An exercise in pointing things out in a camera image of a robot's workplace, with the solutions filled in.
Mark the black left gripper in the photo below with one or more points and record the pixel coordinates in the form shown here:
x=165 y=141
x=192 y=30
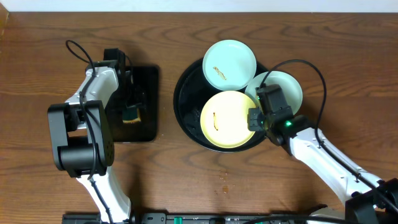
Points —
x=134 y=104

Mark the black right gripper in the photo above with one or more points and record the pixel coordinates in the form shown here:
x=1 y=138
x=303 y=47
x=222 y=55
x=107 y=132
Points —
x=254 y=124

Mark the green yellow sponge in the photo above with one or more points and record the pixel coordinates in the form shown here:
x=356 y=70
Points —
x=131 y=115

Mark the green plate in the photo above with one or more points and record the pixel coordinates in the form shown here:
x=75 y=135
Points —
x=289 y=85
x=229 y=65

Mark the yellow plate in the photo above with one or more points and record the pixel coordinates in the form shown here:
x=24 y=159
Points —
x=224 y=119

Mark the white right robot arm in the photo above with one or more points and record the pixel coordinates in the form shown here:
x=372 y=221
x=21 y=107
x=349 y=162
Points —
x=366 y=197

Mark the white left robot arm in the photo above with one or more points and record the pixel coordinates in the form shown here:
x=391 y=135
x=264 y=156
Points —
x=83 y=146

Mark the rectangular black tray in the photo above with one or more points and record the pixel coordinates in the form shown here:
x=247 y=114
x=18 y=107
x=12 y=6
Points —
x=146 y=130

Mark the round black tray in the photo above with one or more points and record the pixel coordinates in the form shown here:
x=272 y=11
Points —
x=191 y=93

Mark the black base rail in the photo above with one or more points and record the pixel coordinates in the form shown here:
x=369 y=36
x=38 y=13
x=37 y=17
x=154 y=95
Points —
x=163 y=218

